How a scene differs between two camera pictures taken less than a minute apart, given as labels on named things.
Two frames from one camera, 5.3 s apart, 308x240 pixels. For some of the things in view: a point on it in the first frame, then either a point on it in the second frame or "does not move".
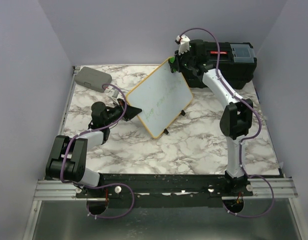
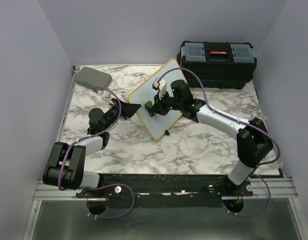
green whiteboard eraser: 171,59 → 149,104
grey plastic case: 92,79 does not move
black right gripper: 177,60 → 158,106
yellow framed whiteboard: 162,95 does not move
